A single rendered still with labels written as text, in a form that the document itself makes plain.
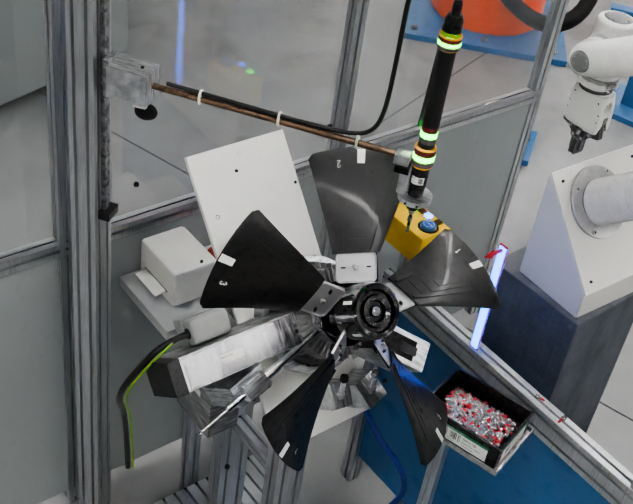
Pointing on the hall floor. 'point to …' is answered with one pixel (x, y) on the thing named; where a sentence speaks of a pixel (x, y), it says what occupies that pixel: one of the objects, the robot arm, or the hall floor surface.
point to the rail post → (355, 441)
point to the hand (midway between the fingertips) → (576, 144)
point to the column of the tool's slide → (89, 252)
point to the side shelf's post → (191, 441)
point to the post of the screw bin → (432, 476)
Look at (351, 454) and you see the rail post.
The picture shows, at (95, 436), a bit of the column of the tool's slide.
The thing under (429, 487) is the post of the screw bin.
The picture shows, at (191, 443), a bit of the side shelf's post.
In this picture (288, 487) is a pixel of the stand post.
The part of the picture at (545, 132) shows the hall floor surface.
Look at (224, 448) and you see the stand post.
